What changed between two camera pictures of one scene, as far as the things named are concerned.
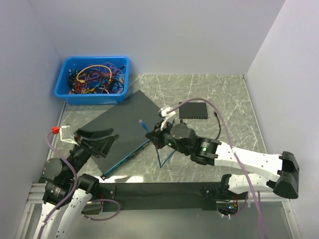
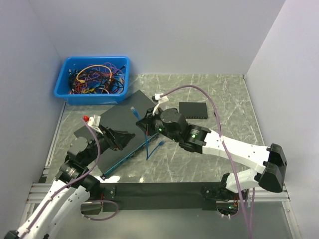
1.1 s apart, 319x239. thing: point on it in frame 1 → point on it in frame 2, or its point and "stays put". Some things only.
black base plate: [164, 197] stays put
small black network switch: [193, 110] stays put
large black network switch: [131, 119] stays put
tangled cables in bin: [107, 78] stays put
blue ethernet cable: [146, 128] → [161, 143]
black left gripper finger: [89, 134] → [121, 138]
